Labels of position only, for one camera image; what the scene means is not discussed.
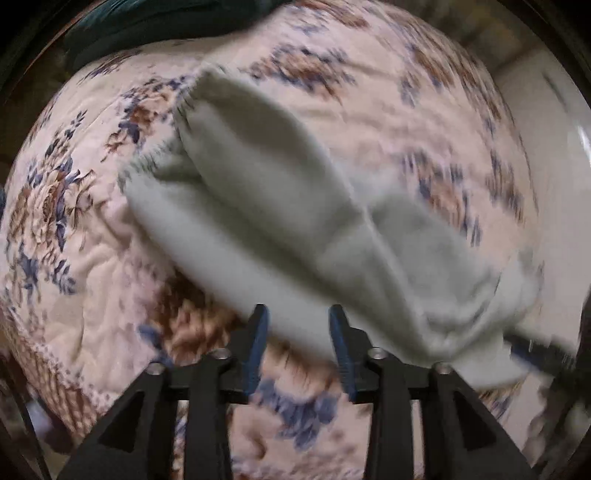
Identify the floral quilted bedspread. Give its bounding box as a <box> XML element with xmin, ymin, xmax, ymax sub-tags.
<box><xmin>1</xmin><ymin>1</ymin><xmax>537</xmax><ymax>479</ymax></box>

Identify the dark teal cloth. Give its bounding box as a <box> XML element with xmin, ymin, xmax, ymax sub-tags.
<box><xmin>63</xmin><ymin>0</ymin><xmax>283</xmax><ymax>70</ymax></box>

